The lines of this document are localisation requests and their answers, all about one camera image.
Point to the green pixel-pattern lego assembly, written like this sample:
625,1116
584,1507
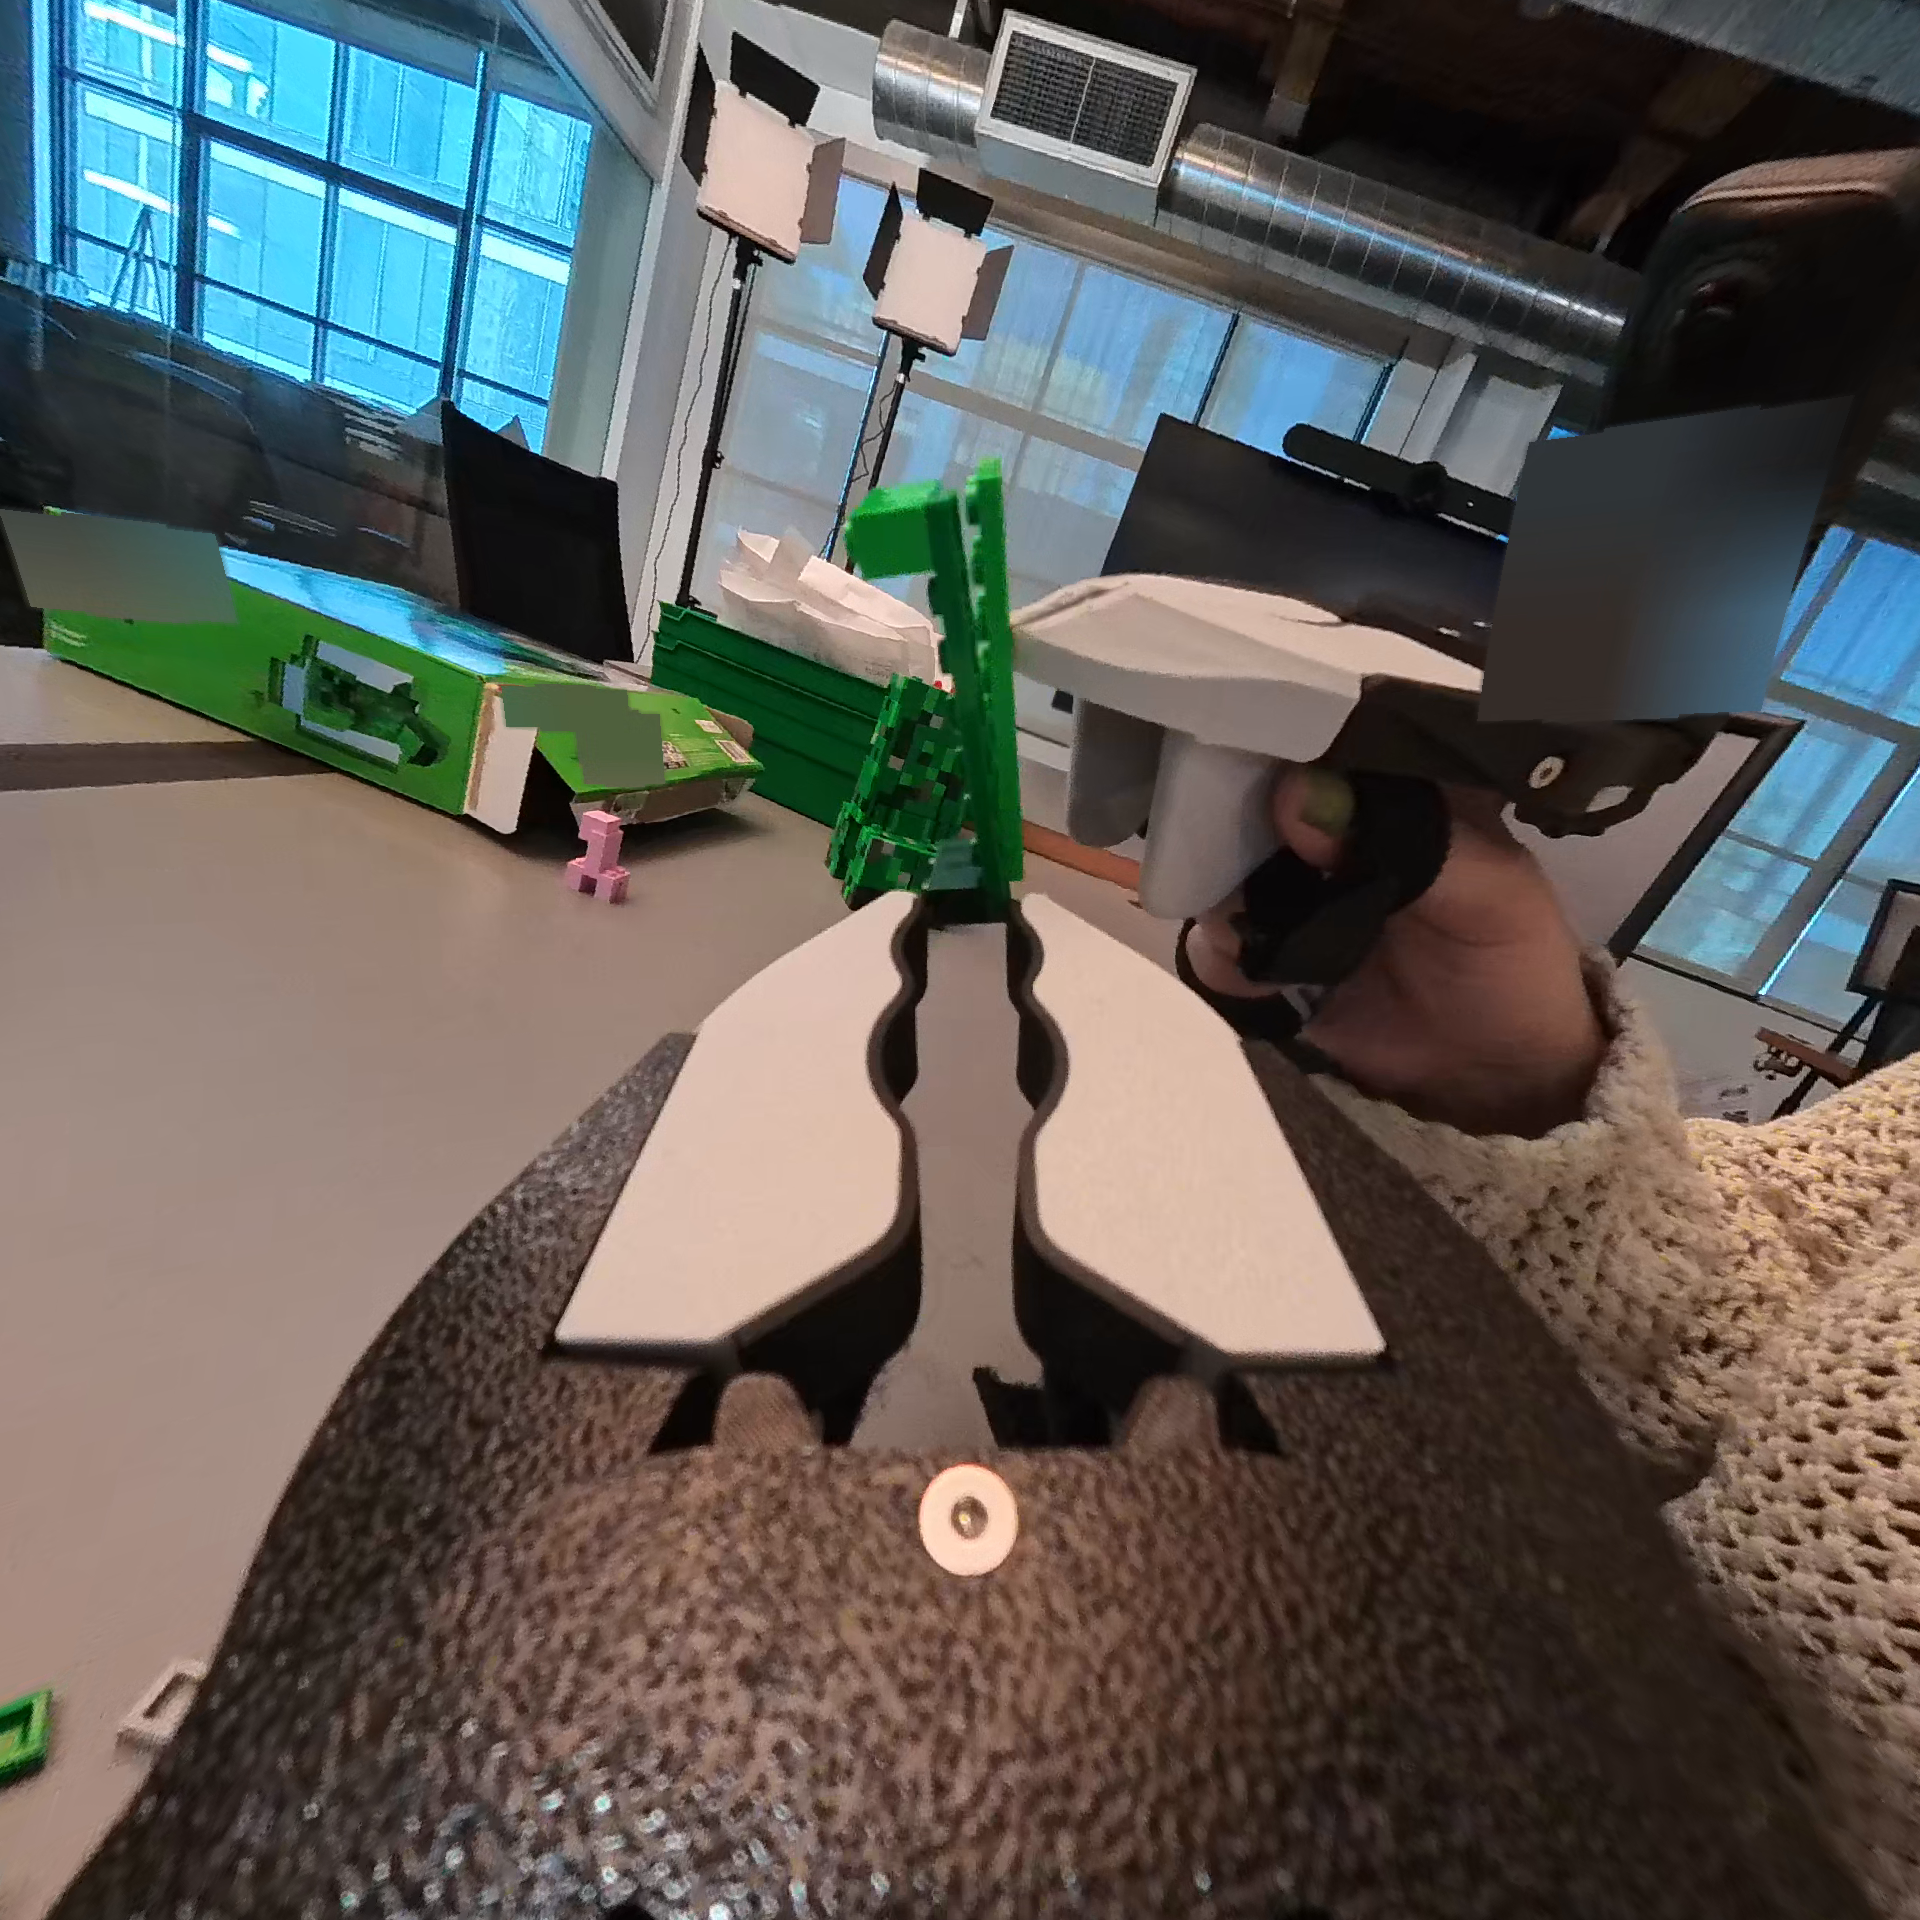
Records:
902,779

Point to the pink lego figure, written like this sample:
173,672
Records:
600,861

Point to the person's right hand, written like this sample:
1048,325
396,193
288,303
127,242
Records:
1500,975

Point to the green lego box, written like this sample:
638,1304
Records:
182,660

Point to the silver air duct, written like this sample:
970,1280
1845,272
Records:
1349,224

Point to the large paned window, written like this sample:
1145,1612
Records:
300,180
1125,345

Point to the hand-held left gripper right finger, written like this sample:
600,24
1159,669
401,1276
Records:
1201,1185

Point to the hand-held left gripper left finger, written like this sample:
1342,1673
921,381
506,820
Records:
734,1171

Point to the black monitor with webcam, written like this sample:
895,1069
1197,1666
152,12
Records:
1277,524

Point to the green holed lego plate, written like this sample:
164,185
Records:
991,749

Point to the green plastic crate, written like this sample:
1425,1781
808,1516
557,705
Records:
750,720

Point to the small bright green lego brick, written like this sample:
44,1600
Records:
902,524

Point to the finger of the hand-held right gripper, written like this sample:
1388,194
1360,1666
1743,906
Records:
1215,604
1201,697

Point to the grey lego frame tile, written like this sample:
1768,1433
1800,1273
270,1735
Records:
164,1703

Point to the white air vent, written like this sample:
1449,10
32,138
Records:
1085,98

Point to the green lego frame tile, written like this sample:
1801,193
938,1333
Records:
23,1737

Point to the studio light on stand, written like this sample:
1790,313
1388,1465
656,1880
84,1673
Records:
757,148
933,277

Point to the white paper bags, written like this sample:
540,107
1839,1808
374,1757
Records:
810,600

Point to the black webcam bar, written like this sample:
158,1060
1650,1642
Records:
1396,464

